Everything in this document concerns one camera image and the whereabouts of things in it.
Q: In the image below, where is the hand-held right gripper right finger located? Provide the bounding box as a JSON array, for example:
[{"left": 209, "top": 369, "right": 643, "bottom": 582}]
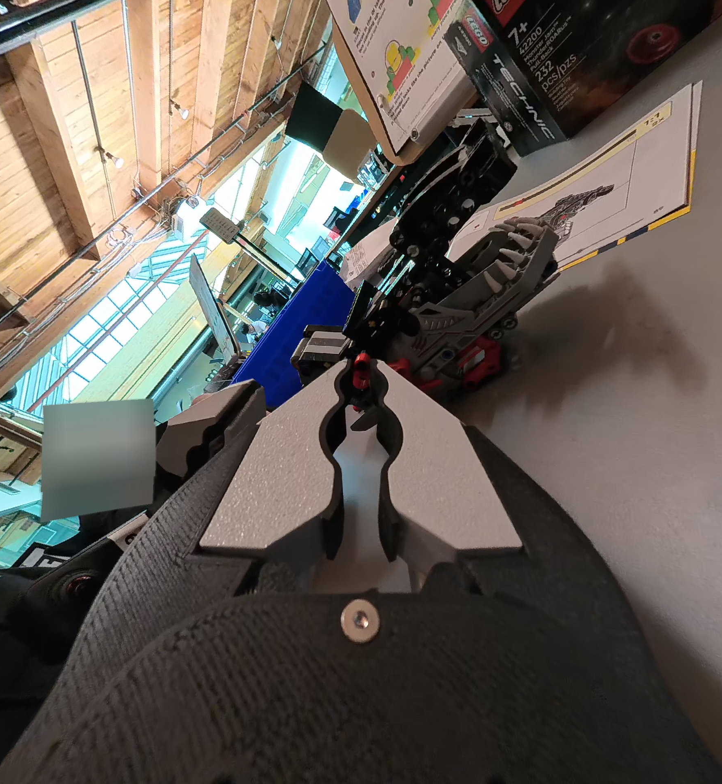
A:
[{"left": 369, "top": 360, "right": 525, "bottom": 568}]

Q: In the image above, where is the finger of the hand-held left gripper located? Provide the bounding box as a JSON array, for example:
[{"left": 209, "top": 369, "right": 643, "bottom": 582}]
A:
[
  {"left": 197, "top": 379, "right": 268, "bottom": 440},
  {"left": 154, "top": 409, "right": 228, "bottom": 480}
]

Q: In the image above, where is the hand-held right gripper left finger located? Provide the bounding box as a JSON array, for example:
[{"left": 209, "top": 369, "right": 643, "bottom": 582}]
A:
[{"left": 199, "top": 360, "right": 351, "bottom": 575}]

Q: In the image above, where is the grey red toy brick truck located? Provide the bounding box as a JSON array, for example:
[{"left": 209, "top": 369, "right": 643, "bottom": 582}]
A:
[{"left": 290, "top": 116, "right": 562, "bottom": 393}]

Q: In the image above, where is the grey tilted board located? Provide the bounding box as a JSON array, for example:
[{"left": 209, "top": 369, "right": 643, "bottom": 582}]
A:
[{"left": 188, "top": 254, "right": 242, "bottom": 359}]

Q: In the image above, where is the blue storage bin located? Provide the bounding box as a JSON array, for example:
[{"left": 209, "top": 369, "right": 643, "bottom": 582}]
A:
[{"left": 232, "top": 260, "right": 357, "bottom": 410}]

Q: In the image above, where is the panel light on stand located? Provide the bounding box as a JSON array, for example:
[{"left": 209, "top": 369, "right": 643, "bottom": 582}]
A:
[{"left": 198, "top": 207, "right": 300, "bottom": 283}]

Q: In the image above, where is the black tan hanging panel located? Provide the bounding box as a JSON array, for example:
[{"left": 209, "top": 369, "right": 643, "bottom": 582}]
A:
[{"left": 285, "top": 82, "right": 369, "bottom": 175}]

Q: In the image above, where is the toy instruction booklet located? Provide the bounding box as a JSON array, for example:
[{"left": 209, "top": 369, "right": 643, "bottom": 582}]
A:
[{"left": 447, "top": 82, "right": 702, "bottom": 270}]

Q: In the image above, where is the black stand pole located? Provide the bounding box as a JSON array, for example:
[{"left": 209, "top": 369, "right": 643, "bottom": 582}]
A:
[{"left": 0, "top": 0, "right": 129, "bottom": 65}]

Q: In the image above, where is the black toy set box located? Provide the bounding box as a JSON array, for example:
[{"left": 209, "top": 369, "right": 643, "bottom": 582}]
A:
[{"left": 449, "top": 0, "right": 722, "bottom": 157}]

